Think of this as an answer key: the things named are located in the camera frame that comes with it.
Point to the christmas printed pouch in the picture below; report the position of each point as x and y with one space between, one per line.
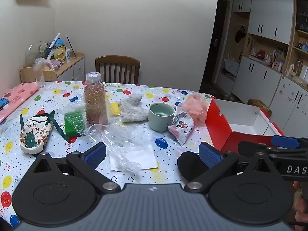
33 134

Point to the clear drinking glass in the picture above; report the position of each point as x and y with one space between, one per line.
40 79

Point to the white cabinets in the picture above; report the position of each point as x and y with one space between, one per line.
269 16
259 77

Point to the wooden side cabinet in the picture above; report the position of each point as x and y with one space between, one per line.
72 71

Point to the dark door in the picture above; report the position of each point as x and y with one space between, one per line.
220 41

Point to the yellow case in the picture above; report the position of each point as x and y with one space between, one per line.
59 53

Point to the clear bottle of beads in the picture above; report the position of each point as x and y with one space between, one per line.
96 101

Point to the black hanging bag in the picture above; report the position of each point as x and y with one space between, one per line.
240 35

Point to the grey fluffy cloth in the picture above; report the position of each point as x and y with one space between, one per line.
132 112

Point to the clear plastic container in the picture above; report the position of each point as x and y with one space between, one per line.
35 51

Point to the blue cloth item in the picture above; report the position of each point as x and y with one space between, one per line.
3 102

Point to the white lower cabinets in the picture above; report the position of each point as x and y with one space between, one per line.
259 77

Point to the white upper cabinets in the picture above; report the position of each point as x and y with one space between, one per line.
269 16

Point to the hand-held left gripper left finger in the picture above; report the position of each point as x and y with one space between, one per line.
96 152

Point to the white paper bag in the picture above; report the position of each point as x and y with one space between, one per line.
232 66

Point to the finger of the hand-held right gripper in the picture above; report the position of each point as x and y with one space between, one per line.
252 146
286 141

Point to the bag of plush items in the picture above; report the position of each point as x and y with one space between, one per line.
48 65

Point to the pale green mug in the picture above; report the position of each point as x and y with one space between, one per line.
160 122

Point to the person's right hand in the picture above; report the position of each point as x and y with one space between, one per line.
300 207

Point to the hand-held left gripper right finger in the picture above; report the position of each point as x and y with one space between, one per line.
209 154

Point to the white low bench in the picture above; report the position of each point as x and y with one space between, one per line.
226 81

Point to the cartoon printed pouch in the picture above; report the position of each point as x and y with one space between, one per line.
181 130

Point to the wooden open shelf unit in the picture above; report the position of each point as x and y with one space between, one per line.
300 41

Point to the pink mesh net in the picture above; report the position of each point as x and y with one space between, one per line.
196 108

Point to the black soft pad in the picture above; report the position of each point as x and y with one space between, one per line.
190 163

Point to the yellow sponge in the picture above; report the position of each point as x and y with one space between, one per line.
115 109

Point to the pink printed cloth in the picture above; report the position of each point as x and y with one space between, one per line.
16 98

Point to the clear bubble wrap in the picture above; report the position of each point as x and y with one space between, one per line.
74 108

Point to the red cardboard box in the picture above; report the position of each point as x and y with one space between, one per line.
216 130

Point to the balloon printed tablecloth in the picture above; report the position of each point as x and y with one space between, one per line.
173 158

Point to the white paper sheet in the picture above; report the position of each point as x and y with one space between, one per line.
144 158

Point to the clear plastic bag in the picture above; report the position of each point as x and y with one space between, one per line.
113 137

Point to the brown wooden chair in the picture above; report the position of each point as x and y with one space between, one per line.
118 60

